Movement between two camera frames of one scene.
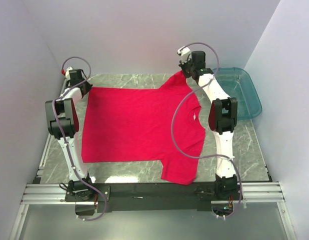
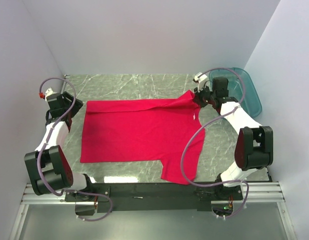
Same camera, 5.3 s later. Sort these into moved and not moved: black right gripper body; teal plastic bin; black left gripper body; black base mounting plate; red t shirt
Moved: red t shirt; black left gripper body; black right gripper body
Not moved: teal plastic bin; black base mounting plate
